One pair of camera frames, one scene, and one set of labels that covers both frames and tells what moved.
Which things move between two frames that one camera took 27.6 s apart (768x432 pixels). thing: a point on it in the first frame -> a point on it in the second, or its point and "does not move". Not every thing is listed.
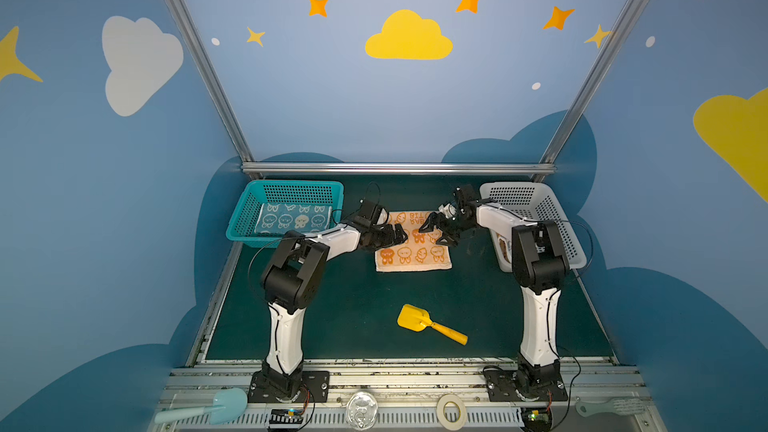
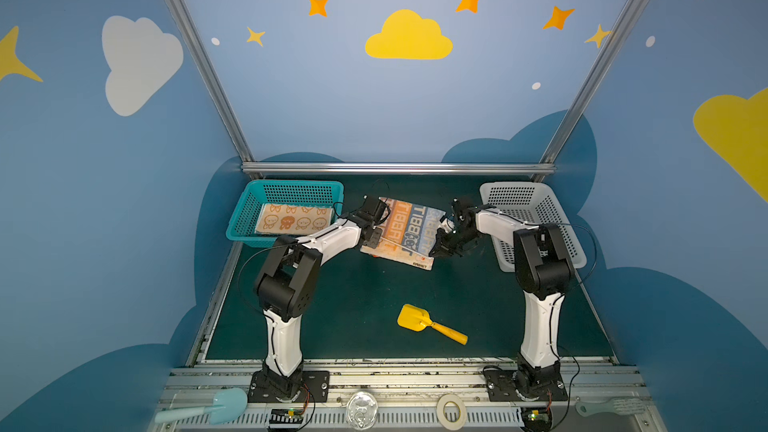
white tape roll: [455, 425] does not move
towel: [504, 251] -> [407, 234]
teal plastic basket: [241, 229] does not move
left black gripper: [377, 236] does not move
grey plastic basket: [534, 201] does not move
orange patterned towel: [420, 251] -> [286, 219]
